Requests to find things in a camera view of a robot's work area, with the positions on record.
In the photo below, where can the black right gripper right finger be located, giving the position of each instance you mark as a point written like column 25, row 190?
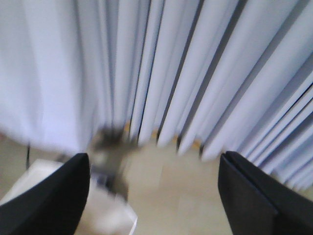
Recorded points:
column 257, row 204

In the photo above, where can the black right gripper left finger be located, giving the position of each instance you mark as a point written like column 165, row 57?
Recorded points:
column 52, row 207

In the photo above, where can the white plastic trash bin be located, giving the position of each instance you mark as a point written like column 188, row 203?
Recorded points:
column 104, row 213

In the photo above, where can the grey pleated curtain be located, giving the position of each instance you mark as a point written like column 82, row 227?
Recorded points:
column 224, row 74

